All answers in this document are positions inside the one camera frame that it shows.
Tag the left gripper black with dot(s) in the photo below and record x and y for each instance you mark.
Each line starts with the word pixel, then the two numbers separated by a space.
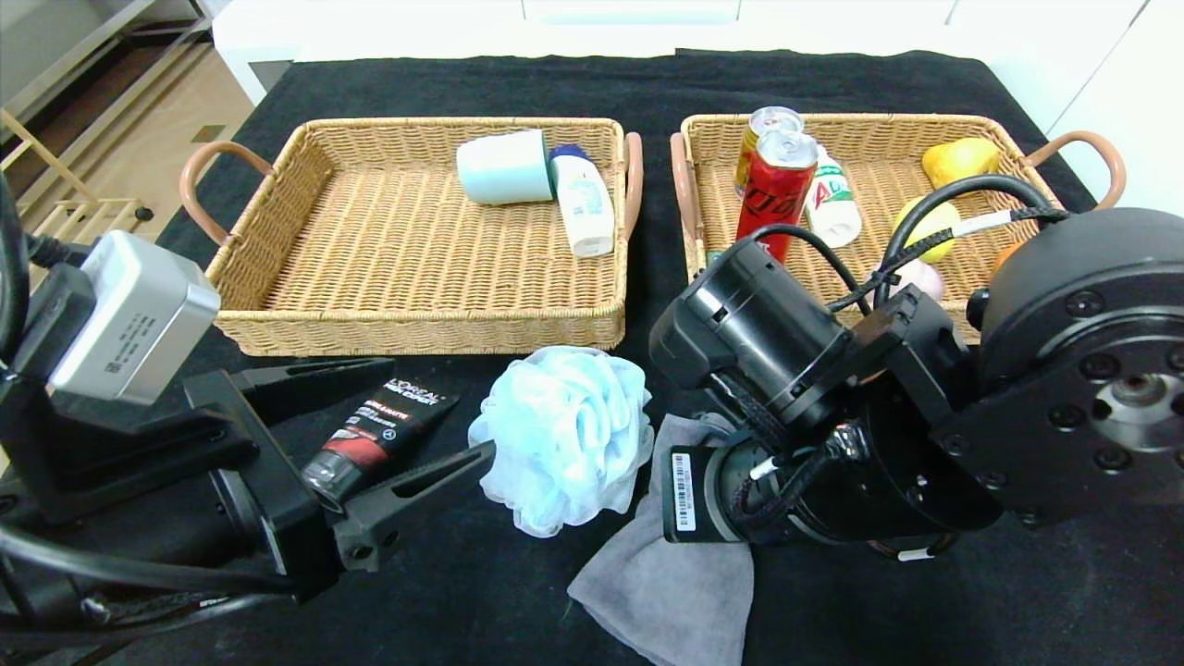
pixel 277 504

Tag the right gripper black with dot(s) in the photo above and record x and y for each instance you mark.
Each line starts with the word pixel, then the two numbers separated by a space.
pixel 685 492

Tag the grey towel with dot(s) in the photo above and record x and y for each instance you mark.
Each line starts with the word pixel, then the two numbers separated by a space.
pixel 666 592

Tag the blue mesh bath sponge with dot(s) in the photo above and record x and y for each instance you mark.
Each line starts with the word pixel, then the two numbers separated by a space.
pixel 564 439

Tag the red cola can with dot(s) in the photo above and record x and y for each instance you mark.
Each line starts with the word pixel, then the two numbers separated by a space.
pixel 775 190

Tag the pink egg-shaped food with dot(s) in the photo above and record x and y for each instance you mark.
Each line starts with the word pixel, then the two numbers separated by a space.
pixel 920 277

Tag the yellow lemon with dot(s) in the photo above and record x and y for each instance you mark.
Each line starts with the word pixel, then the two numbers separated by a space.
pixel 934 227

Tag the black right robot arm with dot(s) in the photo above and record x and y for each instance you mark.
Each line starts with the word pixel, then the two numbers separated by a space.
pixel 1082 370

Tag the woven wicker basket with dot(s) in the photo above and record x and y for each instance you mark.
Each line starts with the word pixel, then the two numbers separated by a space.
pixel 398 240
pixel 869 139

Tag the black face wash tube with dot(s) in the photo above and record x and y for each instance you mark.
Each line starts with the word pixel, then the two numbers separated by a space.
pixel 388 430

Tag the small green tube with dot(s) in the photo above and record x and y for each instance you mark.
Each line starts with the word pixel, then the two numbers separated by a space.
pixel 710 257

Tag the black table cloth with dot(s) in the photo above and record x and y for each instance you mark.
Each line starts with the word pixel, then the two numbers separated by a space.
pixel 925 610

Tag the white lotion bottle blue cap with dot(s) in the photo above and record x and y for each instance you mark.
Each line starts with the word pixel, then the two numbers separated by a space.
pixel 585 205

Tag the white AD milk bottle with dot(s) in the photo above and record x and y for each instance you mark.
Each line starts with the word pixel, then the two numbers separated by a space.
pixel 837 217

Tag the pale blue cup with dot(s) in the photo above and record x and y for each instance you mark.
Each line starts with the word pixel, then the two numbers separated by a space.
pixel 504 168

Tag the beige wooden rack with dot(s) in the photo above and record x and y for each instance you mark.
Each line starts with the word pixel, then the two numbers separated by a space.
pixel 111 205

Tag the brass floor socket plate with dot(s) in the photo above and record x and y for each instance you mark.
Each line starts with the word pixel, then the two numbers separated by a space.
pixel 207 133

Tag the gold energy drink can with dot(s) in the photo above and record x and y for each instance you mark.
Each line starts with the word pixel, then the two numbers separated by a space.
pixel 760 120

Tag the orange fruit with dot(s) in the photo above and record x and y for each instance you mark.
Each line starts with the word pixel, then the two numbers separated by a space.
pixel 1008 257

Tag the yellow pear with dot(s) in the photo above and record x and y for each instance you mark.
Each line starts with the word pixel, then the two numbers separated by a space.
pixel 962 159

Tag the grey shelf unit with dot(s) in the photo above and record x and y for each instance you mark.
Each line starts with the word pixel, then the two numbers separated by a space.
pixel 55 55

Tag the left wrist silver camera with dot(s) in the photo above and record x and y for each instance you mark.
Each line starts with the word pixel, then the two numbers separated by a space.
pixel 134 314

